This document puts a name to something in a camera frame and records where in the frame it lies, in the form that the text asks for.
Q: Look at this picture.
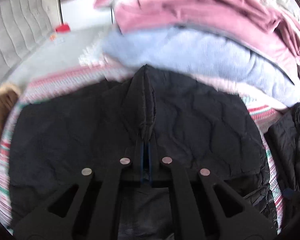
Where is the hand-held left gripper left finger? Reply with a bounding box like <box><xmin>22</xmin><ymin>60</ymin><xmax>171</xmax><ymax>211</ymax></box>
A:
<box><xmin>12</xmin><ymin>130</ymin><xmax>147</xmax><ymax>240</ymax></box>

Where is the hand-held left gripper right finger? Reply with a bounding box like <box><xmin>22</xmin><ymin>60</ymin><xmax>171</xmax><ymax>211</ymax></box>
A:
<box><xmin>146</xmin><ymin>130</ymin><xmax>278</xmax><ymax>240</ymax></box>

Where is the black quilted jacket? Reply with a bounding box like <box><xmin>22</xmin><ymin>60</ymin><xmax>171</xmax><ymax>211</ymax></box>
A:
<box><xmin>9</xmin><ymin>64</ymin><xmax>278</xmax><ymax>240</ymax></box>

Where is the light blue fleece blanket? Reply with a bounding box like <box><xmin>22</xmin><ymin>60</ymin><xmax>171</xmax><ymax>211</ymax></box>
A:
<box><xmin>101</xmin><ymin>27</ymin><xmax>300</xmax><ymax>110</ymax></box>

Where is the white fringed towel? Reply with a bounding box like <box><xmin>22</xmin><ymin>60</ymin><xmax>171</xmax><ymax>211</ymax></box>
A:
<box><xmin>79</xmin><ymin>42</ymin><xmax>108</xmax><ymax>67</ymax></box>

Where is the pink green patterned blanket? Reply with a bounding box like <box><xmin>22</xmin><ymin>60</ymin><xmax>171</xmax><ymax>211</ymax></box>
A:
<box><xmin>0</xmin><ymin>62</ymin><xmax>288</xmax><ymax>233</ymax></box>

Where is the dark quilted cloth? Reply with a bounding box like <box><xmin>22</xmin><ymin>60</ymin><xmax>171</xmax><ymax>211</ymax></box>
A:
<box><xmin>264</xmin><ymin>102</ymin><xmax>300</xmax><ymax>220</ymax></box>

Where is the brown pillow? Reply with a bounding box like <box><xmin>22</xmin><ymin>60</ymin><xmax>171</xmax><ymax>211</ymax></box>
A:
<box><xmin>0</xmin><ymin>82</ymin><xmax>22</xmax><ymax>193</ymax></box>

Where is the pink velvet comforter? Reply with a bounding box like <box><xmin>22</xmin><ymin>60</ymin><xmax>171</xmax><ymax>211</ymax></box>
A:
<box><xmin>94</xmin><ymin>0</ymin><xmax>300</xmax><ymax>88</ymax></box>

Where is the grey padded headboard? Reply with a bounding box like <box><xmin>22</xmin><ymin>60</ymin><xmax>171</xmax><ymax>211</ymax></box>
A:
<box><xmin>0</xmin><ymin>0</ymin><xmax>53</xmax><ymax>88</ymax></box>

